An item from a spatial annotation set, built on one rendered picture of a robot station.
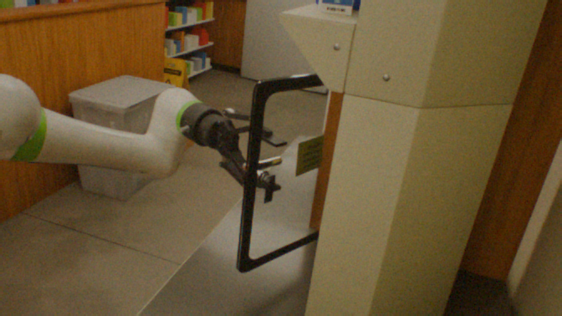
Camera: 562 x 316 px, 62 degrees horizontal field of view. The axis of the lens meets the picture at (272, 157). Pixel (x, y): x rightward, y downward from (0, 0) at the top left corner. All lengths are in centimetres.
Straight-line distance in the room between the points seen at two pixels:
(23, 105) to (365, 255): 60
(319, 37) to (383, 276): 41
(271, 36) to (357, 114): 525
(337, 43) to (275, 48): 525
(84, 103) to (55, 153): 199
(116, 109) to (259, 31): 338
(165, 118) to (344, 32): 59
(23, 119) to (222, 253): 53
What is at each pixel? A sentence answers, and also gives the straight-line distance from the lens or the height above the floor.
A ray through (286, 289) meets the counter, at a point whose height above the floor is 94.
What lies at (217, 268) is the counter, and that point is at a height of 94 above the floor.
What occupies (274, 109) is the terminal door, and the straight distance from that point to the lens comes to 84.
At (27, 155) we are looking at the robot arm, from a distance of 104.
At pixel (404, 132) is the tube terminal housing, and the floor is 137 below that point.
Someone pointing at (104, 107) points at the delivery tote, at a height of 63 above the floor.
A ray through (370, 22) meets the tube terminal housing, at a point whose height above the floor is 152.
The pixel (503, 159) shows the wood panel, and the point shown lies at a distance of 112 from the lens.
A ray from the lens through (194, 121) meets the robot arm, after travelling 107.
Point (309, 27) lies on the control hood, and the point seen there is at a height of 150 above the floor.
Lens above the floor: 160
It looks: 24 degrees down
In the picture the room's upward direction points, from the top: 7 degrees clockwise
